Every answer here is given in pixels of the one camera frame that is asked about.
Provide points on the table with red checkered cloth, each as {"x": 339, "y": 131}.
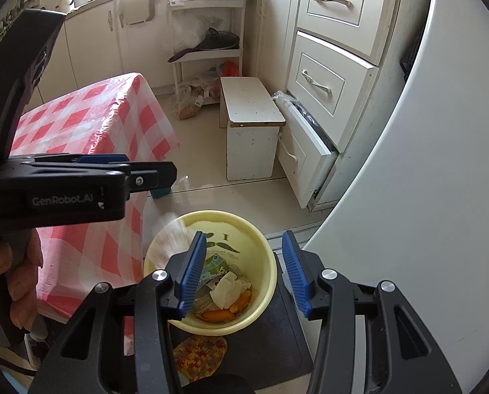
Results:
{"x": 105, "y": 111}

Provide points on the white tissue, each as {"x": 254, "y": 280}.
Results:
{"x": 224, "y": 291}

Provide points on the person's left hand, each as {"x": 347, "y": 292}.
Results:
{"x": 23, "y": 287}

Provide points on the white wooden stool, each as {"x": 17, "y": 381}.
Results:
{"x": 248, "y": 102}

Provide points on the white kitchen base cabinets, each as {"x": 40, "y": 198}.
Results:
{"x": 277, "y": 20}

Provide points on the white plastic storage rack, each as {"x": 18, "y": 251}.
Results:
{"x": 211, "y": 4}

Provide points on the red plastic bag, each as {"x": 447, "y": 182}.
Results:
{"x": 231, "y": 69}

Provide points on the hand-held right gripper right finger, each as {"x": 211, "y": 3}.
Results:
{"x": 298, "y": 279}

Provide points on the orange peel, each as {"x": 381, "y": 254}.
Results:
{"x": 244, "y": 300}
{"x": 218, "y": 315}

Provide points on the black frying pan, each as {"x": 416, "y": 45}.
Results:
{"x": 220, "y": 41}

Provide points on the white refrigerator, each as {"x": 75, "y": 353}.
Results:
{"x": 412, "y": 172}

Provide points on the crinkled clear plastic bag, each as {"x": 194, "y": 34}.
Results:
{"x": 283, "y": 99}

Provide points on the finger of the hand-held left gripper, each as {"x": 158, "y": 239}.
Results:
{"x": 154, "y": 178}
{"x": 105, "y": 158}

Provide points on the colourful patterned pad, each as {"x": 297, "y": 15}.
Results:
{"x": 199, "y": 355}

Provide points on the clear bag of potatoes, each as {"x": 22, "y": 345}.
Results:
{"x": 187, "y": 108}

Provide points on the white cabinet drawer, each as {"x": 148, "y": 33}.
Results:
{"x": 306, "y": 160}
{"x": 326, "y": 90}
{"x": 343, "y": 16}

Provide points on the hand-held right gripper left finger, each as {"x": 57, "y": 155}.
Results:
{"x": 189, "y": 279}

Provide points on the black square seat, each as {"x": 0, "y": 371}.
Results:
{"x": 285, "y": 336}

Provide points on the blue green printed bag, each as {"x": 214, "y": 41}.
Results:
{"x": 215, "y": 263}

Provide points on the yellow plastic bin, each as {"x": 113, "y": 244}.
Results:
{"x": 244, "y": 234}

